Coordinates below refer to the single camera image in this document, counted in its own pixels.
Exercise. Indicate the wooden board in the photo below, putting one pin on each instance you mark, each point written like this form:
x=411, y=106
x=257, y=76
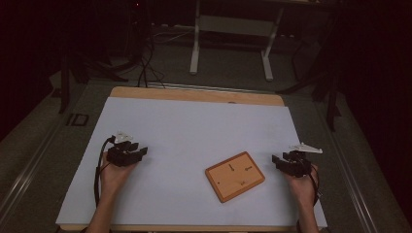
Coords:
x=226, y=184

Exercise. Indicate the white metal desk frame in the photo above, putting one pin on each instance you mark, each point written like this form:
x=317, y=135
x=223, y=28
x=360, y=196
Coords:
x=194, y=48

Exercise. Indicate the white table mat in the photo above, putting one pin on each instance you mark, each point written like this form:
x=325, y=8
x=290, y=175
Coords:
x=181, y=136

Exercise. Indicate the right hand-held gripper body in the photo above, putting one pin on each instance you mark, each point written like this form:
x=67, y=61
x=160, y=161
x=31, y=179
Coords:
x=296, y=165

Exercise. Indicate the black floor bracket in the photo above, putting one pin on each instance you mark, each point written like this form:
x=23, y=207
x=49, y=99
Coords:
x=69, y=120

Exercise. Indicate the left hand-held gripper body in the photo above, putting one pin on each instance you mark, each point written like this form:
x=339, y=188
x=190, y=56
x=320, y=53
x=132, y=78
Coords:
x=123, y=157

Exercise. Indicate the black metal stand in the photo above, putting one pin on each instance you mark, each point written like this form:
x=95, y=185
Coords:
x=63, y=90
x=331, y=106

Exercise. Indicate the silver metal rail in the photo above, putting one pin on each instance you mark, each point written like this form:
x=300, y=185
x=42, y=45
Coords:
x=194, y=86

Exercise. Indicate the dark curtain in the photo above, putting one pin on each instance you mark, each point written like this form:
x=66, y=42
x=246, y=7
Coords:
x=19, y=48
x=382, y=97

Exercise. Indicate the person's right hand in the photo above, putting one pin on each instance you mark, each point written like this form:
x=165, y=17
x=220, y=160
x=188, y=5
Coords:
x=304, y=191

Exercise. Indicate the person's left hand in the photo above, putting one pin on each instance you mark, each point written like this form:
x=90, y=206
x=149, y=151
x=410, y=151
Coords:
x=111, y=178

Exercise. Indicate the long brass peg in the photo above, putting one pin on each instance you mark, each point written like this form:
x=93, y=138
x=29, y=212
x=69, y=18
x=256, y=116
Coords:
x=231, y=167

